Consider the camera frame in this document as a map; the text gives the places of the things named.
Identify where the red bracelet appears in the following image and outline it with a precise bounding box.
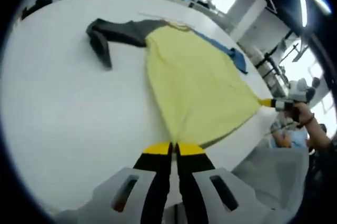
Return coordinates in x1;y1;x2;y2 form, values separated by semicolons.
296;113;315;128

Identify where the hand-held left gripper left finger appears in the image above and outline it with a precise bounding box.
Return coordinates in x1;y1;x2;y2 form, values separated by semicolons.
55;141;173;224

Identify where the thin white template strip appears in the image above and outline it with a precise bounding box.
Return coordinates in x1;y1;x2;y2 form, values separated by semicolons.
138;11;197;29

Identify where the yellow grey blue garment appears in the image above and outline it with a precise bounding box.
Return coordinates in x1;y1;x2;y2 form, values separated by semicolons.
86;18;264;149

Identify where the white square pillar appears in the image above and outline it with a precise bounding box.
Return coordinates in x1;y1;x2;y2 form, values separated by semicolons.
236;0;268;51

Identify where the black metal stand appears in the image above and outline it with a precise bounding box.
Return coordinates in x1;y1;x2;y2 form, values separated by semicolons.
256;45;302;78

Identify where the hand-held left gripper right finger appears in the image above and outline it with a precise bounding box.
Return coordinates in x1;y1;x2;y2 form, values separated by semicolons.
175;142;267;224

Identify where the black monitor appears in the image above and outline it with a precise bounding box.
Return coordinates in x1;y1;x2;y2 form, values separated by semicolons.
21;0;53;21

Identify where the person's right hand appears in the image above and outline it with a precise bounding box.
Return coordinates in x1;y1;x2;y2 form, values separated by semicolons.
285;101;315;128

